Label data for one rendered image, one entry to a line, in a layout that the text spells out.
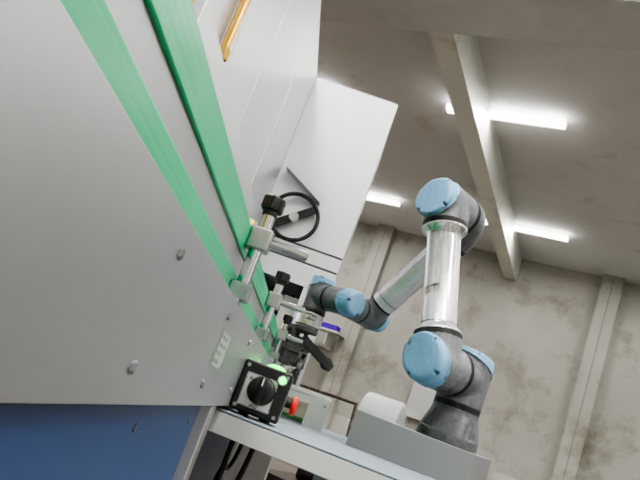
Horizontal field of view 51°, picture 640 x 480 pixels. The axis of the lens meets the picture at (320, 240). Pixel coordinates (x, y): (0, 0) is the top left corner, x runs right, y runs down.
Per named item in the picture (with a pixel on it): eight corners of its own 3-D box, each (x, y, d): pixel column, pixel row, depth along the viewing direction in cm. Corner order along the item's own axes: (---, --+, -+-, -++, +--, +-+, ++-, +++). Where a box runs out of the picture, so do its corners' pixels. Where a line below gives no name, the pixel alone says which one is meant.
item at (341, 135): (253, 292, 339) (313, 138, 361) (323, 318, 337) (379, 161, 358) (242, 264, 271) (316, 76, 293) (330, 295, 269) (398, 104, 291)
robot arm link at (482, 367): (490, 415, 165) (507, 363, 168) (462, 403, 156) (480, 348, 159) (450, 402, 174) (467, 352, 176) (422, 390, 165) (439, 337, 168)
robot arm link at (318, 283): (327, 274, 190) (307, 271, 196) (313, 310, 187) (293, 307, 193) (344, 285, 195) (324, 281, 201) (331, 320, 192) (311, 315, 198)
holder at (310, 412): (230, 397, 197) (240, 371, 198) (318, 430, 195) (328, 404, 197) (224, 396, 180) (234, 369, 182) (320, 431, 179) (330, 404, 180)
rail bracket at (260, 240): (226, 301, 79) (266, 199, 82) (284, 322, 79) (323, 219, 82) (222, 295, 75) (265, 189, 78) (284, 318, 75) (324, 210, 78)
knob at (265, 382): (242, 399, 104) (240, 399, 101) (252, 371, 105) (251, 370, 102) (270, 410, 104) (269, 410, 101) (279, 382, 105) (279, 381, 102)
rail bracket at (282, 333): (235, 346, 182) (252, 303, 185) (293, 367, 181) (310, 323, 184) (234, 345, 179) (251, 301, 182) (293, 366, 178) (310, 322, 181)
